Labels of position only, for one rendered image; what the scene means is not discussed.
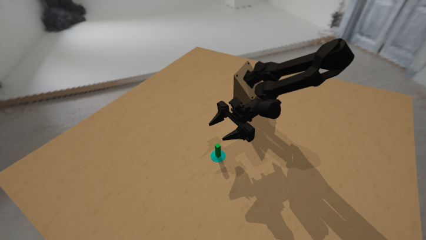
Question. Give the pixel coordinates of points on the green rectangular post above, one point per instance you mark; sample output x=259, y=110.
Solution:
x=218, y=150

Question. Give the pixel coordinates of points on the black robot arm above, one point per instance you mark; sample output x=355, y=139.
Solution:
x=334, y=56

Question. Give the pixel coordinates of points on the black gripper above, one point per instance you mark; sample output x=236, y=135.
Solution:
x=244, y=130

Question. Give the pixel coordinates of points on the cyan circle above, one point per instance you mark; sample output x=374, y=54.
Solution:
x=214, y=157

